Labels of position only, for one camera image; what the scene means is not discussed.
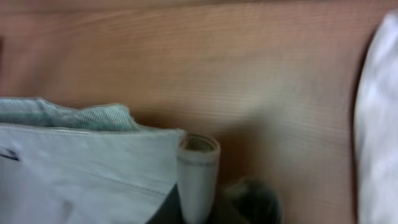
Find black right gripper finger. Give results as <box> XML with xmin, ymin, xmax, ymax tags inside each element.
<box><xmin>217</xmin><ymin>179</ymin><xmax>283</xmax><ymax>224</ymax></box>

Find grey shorts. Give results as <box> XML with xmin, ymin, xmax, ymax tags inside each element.
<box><xmin>1</xmin><ymin>98</ymin><xmax>220</xmax><ymax>223</ymax></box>

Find beige folded shorts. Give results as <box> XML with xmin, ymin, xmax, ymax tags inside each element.
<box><xmin>354</xmin><ymin>11</ymin><xmax>397</xmax><ymax>224</ymax></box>

